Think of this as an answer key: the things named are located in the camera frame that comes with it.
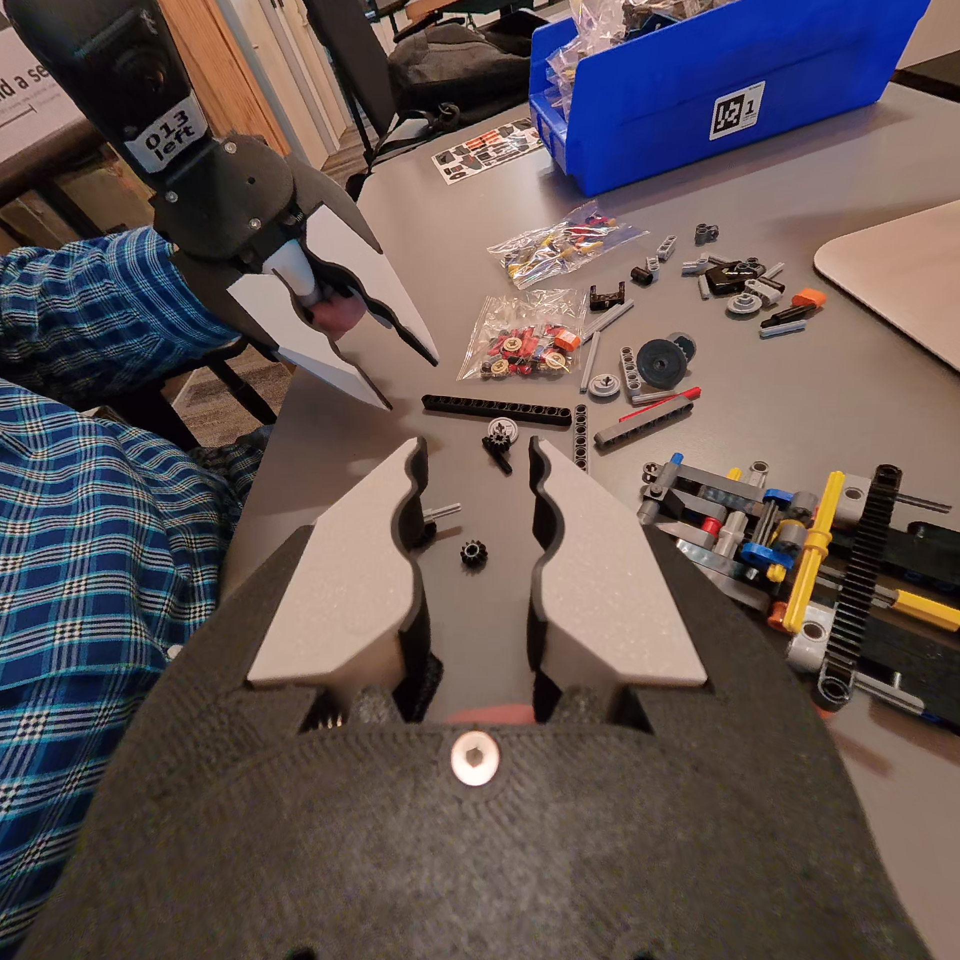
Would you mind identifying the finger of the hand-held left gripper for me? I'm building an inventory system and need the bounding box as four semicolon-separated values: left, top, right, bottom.
300;202;441;369
225;266;395;413

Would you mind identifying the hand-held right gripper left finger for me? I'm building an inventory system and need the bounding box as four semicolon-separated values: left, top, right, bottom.
246;436;444;721

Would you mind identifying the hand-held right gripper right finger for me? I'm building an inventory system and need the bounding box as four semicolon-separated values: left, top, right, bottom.
527;435;710;721

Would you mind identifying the person's left forearm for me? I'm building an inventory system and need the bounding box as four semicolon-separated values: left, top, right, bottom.
0;228;250;411

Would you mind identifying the lego sticker sheet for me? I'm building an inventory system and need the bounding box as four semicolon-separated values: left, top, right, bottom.
431;120;547;186

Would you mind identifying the bag of red lego parts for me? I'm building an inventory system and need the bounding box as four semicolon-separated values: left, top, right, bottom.
457;288;590;382

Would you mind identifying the dark grey lego beam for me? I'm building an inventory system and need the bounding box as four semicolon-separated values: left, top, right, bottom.
594;397;693;450

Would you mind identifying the long black lego beam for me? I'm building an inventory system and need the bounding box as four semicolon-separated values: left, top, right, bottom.
421;394;575;423

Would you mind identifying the bag of yellow lego parts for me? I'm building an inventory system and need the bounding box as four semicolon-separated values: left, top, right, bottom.
487;201;650;291

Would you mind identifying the lego vehicle assembly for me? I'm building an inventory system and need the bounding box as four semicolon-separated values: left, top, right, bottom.
636;448;960;734

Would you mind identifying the red lego axle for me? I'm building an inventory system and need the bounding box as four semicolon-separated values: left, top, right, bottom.
618;386;703;423

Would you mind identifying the black lego wheel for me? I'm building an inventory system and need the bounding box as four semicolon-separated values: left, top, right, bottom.
637;339;690;389

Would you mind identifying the black lego plate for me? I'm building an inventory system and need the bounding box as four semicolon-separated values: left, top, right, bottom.
703;259;765;296

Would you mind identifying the black orange lego piece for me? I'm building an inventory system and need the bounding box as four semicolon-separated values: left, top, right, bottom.
761;286;828;328

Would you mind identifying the person's left hand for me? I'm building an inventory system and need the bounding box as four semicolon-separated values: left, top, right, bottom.
309;294;363;339

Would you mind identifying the wooden door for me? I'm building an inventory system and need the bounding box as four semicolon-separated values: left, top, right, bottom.
157;0;294;159

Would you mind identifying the black chair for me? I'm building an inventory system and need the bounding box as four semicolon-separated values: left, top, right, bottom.
303;0;400;179

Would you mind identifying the white printed sign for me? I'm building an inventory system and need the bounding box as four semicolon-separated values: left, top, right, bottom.
0;22;93;164

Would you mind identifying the dark grey backpack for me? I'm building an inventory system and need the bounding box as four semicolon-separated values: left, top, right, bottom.
386;26;535;130

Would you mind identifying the person's plaid shirt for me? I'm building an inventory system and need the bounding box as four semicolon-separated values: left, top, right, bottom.
0;378;269;946

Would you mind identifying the blue plastic bin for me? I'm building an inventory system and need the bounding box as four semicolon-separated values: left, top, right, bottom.
528;0;931;198

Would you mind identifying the clear plastic bag bundle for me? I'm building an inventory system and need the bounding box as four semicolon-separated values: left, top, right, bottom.
547;0;744;125

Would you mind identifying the pale rounded board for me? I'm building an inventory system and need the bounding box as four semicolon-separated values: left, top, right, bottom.
813;198;960;363

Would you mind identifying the black seat frame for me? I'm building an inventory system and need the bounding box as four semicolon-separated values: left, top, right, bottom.
90;330;280;451

